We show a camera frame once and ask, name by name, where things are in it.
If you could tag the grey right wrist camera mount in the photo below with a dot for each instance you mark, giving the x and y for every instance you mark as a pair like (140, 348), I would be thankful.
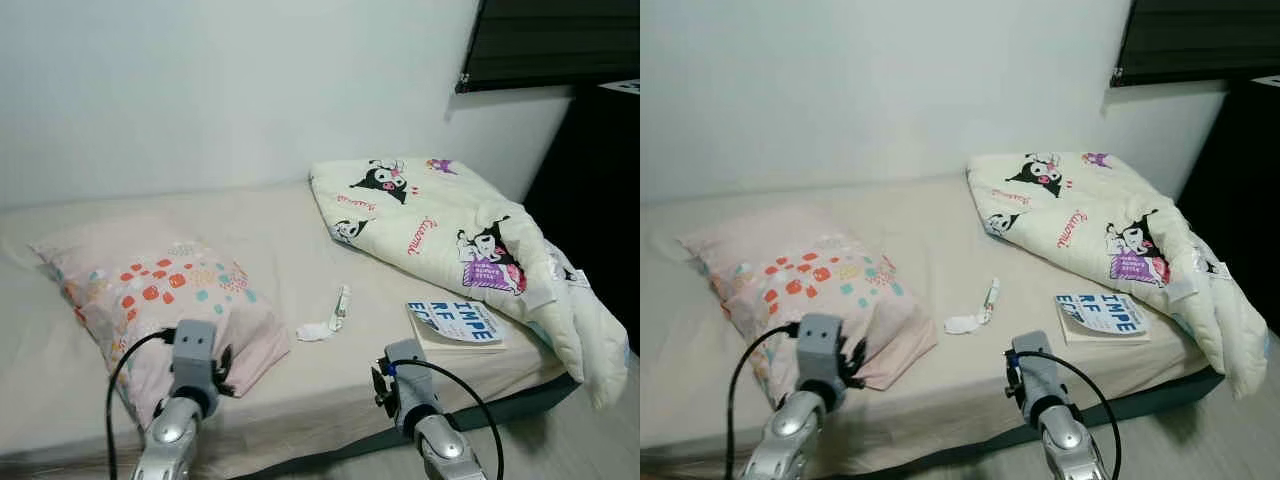
(1035, 370)
(408, 370)

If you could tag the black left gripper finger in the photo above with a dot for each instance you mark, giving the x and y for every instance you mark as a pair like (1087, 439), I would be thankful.
(225, 358)
(854, 352)

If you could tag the white book with blue letters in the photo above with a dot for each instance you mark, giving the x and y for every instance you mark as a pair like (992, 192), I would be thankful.
(1100, 315)
(455, 322)

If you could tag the bed with beige sheet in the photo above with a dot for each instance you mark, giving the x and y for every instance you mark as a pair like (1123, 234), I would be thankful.
(270, 240)
(900, 240)

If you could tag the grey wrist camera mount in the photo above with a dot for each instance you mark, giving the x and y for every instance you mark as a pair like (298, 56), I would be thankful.
(820, 345)
(193, 350)
(408, 370)
(1035, 370)

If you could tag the white tissue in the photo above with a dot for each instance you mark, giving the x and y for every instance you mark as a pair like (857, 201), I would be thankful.
(313, 332)
(962, 324)

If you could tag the black cabinet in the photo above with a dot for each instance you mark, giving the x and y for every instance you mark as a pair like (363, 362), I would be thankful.
(1240, 170)
(600, 200)

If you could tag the pink pillow with coloured dots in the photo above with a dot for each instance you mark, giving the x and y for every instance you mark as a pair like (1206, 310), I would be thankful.
(790, 270)
(130, 280)

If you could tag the cream cartoon print quilt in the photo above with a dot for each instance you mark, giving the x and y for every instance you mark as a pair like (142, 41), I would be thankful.
(430, 220)
(1080, 215)

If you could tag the small white tube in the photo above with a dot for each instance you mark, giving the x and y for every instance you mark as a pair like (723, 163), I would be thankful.
(991, 295)
(341, 305)

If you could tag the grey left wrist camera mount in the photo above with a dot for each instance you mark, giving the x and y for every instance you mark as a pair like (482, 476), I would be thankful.
(193, 350)
(820, 345)

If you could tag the teal bed frame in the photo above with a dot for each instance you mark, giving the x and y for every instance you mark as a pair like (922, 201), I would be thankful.
(500, 405)
(1150, 400)

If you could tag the black window blind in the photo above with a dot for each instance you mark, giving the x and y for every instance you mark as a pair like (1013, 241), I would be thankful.
(1200, 40)
(550, 40)

